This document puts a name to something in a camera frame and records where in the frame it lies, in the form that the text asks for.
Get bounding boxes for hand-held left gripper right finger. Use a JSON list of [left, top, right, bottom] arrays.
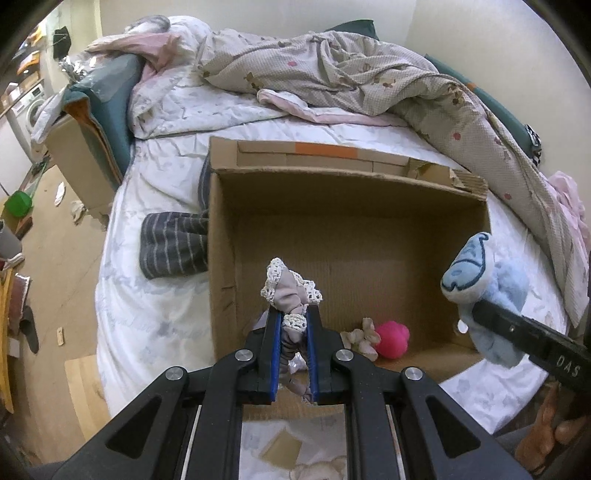
[[307, 305, 533, 480]]

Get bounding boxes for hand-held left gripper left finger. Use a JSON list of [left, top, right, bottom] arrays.
[[34, 307, 283, 480]]

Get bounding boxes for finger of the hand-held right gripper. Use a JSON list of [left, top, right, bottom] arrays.
[[471, 299, 552, 358]]

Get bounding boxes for cream ruffled scrunchie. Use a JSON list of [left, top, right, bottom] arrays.
[[341, 318, 380, 361]]

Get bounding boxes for light blue plush toy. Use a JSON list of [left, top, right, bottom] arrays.
[[440, 232, 530, 368]]

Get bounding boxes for beige lace scrunchie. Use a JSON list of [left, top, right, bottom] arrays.
[[252, 257, 322, 408]]

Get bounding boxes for pink rubber ball toy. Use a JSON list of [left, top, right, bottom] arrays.
[[373, 320, 411, 360]]

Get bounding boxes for brown cardboard box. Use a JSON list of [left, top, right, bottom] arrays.
[[206, 136, 493, 422]]

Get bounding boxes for person's right hand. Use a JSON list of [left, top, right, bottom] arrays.
[[514, 382, 588, 476]]

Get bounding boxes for small cardboard piece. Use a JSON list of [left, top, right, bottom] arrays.
[[260, 428, 304, 468]]

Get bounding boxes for bed with white printed sheet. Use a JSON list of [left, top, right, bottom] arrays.
[[95, 16, 571, 480]]

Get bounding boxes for light pink garment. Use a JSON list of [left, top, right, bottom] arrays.
[[547, 170, 585, 237]]

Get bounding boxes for grey striped pants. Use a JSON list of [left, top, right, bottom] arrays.
[[139, 158, 212, 280]]

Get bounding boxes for black white small object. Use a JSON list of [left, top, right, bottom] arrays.
[[523, 123, 541, 165]]

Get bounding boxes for long teal pillow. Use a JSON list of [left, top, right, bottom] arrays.
[[424, 54, 542, 163]]

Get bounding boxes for black slipper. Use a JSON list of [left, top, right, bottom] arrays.
[[20, 304, 41, 354]]

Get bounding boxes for yellow wooden chair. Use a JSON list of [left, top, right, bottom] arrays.
[[0, 264, 20, 415]]

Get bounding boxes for beige bedside cabinet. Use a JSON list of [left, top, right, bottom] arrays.
[[45, 112, 122, 229]]

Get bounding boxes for beige floral duvet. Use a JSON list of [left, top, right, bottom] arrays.
[[196, 28, 591, 326]]

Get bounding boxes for grey plastic bin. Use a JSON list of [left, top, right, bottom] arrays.
[[0, 219, 23, 258]]

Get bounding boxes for green plastic dustpan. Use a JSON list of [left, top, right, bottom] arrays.
[[2, 191, 33, 219]]

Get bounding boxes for teal orange-edged cushion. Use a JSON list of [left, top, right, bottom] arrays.
[[64, 52, 145, 186]]

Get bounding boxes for dark teal pillow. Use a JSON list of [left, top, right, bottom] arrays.
[[322, 19, 376, 38]]

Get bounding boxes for white cloth pile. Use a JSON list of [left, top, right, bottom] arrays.
[[30, 89, 71, 145]]

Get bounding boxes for pink blanket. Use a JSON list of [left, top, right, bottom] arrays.
[[84, 27, 206, 77]]

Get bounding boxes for white washing machine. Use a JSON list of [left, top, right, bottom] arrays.
[[10, 82, 48, 136]]

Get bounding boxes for silver foil bag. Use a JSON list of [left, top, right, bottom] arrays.
[[59, 56, 95, 85]]

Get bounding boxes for black hanging cloth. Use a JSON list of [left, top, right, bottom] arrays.
[[52, 27, 71, 59]]

